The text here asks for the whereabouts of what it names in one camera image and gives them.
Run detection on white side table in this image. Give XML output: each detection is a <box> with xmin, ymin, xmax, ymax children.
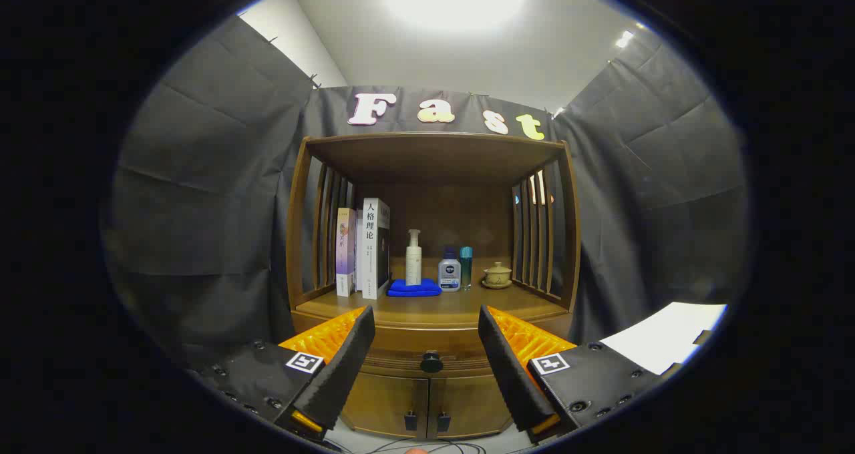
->
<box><xmin>600</xmin><ymin>302</ymin><xmax>727</xmax><ymax>376</ymax></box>

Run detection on wooden cabinet door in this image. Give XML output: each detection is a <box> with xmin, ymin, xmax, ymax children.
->
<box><xmin>341</xmin><ymin>374</ymin><xmax>429</xmax><ymax>439</ymax></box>
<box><xmin>427</xmin><ymin>374</ymin><xmax>514</xmax><ymax>439</ymax></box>

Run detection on thin white book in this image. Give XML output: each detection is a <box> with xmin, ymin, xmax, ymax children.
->
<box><xmin>355</xmin><ymin>209</ymin><xmax>365</xmax><ymax>292</ymax></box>

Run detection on black floor cables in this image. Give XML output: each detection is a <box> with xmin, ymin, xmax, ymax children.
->
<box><xmin>334</xmin><ymin>439</ymin><xmax>488</xmax><ymax>454</ymax></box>

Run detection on white pump bottle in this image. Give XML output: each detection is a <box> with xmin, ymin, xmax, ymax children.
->
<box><xmin>405</xmin><ymin>229</ymin><xmax>423</xmax><ymax>286</ymax></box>

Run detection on white bottle with blue cap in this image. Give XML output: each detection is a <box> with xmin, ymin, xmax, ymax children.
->
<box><xmin>438</xmin><ymin>247</ymin><xmax>462</xmax><ymax>292</ymax></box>

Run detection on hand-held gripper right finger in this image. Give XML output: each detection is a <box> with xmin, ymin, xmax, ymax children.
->
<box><xmin>478</xmin><ymin>305</ymin><xmax>682</xmax><ymax>445</ymax></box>

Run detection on brown wooden cabinet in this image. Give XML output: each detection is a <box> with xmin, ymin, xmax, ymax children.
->
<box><xmin>286</xmin><ymin>132</ymin><xmax>580</xmax><ymax>440</ymax></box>

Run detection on thick white book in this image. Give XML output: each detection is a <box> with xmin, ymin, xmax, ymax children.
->
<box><xmin>362</xmin><ymin>198</ymin><xmax>391</xmax><ymax>300</ymax></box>

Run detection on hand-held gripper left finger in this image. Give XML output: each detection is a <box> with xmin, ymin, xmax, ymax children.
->
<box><xmin>194</xmin><ymin>306</ymin><xmax>376</xmax><ymax>441</ymax></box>

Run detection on wooden countertop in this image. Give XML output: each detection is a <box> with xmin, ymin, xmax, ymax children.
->
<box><xmin>294</xmin><ymin>282</ymin><xmax>570</xmax><ymax>328</ymax></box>

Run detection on purple book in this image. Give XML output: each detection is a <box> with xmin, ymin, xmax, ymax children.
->
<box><xmin>336</xmin><ymin>208</ymin><xmax>357</xmax><ymax>298</ymax></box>

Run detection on blue folded cloth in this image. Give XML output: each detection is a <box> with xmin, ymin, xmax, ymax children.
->
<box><xmin>387</xmin><ymin>278</ymin><xmax>442</xmax><ymax>298</ymax></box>

